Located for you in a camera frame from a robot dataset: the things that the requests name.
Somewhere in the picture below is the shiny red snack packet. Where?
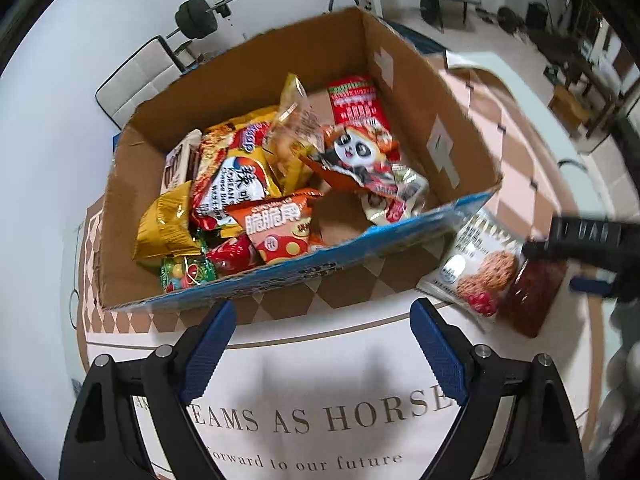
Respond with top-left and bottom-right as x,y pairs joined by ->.
205,234 -> 260,277

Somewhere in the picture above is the red and white noodle packet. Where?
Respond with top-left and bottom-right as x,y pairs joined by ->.
191,122 -> 283,233

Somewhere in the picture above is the dark red snack packet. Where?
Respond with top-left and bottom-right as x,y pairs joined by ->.
497,254 -> 570,339

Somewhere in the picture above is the white cookie packet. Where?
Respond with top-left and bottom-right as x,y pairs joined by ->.
416,209 -> 527,332

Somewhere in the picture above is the brown and white wafer packet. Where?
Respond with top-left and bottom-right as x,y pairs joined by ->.
160,129 -> 202,197

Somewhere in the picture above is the person's right forearm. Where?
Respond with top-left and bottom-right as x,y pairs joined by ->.
602,300 -> 640,436

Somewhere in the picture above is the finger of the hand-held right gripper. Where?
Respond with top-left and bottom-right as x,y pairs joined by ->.
522,216 -> 623,262
569,276 -> 613,297

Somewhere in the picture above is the blue mat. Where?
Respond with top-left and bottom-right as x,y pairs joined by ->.
382,19 -> 446,57

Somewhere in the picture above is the white chair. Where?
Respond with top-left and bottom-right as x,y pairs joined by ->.
95,35 -> 187,129

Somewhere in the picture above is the dark storage rack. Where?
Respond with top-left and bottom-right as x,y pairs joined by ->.
565,0 -> 640,136

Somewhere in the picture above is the colourful candy packet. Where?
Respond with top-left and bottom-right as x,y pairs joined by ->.
159,254 -> 218,294

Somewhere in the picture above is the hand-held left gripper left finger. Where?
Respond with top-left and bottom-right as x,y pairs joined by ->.
59,301 -> 237,480

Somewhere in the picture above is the black bag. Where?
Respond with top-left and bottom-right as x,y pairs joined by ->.
526,2 -> 548,31

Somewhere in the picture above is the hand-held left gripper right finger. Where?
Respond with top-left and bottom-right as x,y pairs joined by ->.
409,298 -> 587,480

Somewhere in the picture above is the black barbell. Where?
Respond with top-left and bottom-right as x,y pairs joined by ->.
165,0 -> 416,41

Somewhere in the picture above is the orange panda snack packet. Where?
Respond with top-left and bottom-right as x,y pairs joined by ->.
300,124 -> 403,200

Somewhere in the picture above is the wooden stool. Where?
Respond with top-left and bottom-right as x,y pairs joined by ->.
549,85 -> 592,137

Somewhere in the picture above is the cardboard box with blue print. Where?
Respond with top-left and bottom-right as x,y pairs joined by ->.
94,6 -> 505,313

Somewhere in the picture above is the orange dotted chip packet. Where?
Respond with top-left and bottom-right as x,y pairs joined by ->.
226,189 -> 325,267

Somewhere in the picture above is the yellow and orange snack packet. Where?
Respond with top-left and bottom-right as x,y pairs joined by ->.
205,106 -> 280,137

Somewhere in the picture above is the red packet with green band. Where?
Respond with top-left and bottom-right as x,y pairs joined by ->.
326,75 -> 392,133

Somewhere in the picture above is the yellow clear snack packet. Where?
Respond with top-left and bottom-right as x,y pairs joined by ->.
263,73 -> 326,196

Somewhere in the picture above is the small white and brown packet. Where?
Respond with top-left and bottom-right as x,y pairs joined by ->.
361,162 -> 430,225

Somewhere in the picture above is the gold foil snack packet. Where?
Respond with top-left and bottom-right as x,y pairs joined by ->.
133,179 -> 202,262

